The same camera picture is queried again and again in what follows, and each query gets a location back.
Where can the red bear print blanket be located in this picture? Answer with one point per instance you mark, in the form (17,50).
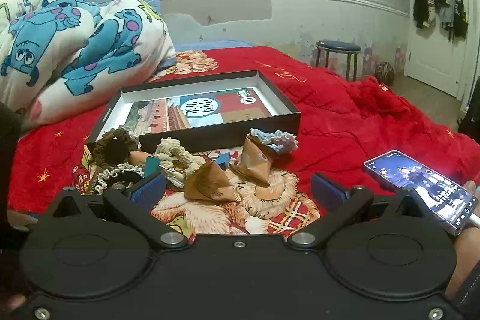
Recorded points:
(342,125)

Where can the smartphone with lit screen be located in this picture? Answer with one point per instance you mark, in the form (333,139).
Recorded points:
(450,202)

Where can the brown knit scrunchie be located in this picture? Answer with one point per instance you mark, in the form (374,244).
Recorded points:
(115,147)

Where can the white door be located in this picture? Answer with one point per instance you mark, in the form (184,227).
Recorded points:
(443,43)

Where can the person's right hand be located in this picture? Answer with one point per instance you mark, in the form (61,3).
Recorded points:
(467,252)

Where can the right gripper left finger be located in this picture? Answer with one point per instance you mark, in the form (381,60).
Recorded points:
(132,207)

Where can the brown patterned ball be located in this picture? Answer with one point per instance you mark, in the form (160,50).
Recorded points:
(385,73)

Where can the chinese history textbook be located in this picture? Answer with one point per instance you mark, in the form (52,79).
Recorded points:
(195,110)

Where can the monster cartoon comforter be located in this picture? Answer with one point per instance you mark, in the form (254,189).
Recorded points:
(60,58)

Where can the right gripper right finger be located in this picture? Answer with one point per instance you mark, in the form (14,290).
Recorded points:
(343,205)

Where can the brown triangular snack packet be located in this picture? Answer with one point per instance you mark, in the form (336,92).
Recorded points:
(209,183)

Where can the blue binder clip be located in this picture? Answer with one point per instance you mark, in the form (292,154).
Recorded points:
(152,165)
(223,160)

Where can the black shallow cardboard box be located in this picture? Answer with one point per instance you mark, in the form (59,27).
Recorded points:
(284,115)

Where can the black white-trim scrunchie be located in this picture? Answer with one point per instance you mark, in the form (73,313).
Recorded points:
(124,173)

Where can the blue white knit scrunchie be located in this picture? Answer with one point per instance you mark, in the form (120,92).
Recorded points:
(280,142)

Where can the cream knit scrunchie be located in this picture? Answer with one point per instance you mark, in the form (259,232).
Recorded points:
(176,160)

